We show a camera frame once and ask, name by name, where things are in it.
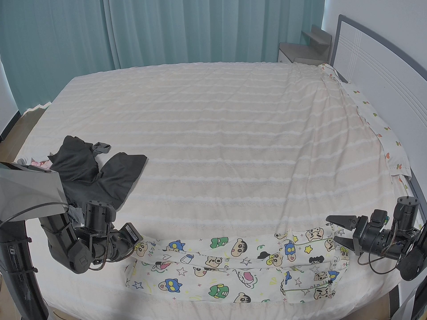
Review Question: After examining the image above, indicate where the bed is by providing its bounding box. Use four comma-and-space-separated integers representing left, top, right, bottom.
0, 15, 427, 320

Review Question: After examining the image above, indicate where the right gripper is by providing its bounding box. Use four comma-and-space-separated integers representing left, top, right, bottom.
326, 214, 398, 257

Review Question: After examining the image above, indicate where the grey bedside table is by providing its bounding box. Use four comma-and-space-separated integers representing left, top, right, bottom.
278, 25, 333, 64

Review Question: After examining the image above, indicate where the dark grey garment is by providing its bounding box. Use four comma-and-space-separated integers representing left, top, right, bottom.
67, 141, 111, 224

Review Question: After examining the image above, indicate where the white printed pillow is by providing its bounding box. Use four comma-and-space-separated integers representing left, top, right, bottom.
317, 63, 412, 180

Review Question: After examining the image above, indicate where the white printed pyjama top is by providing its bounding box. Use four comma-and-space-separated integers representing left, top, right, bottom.
125, 227, 351, 305

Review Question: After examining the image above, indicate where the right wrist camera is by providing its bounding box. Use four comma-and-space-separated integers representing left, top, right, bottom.
371, 209, 391, 228

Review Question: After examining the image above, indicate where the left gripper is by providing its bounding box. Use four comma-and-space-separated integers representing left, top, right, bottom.
115, 223, 144, 257

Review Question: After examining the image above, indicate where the black garment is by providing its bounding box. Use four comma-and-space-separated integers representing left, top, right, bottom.
48, 135, 148, 211

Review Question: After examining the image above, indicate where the blue-green curtain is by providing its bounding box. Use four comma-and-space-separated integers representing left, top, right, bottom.
0, 0, 118, 113
102, 0, 328, 70

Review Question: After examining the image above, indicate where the black cable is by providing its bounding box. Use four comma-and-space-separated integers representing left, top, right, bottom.
88, 255, 111, 271
357, 252, 401, 276
0, 203, 69, 228

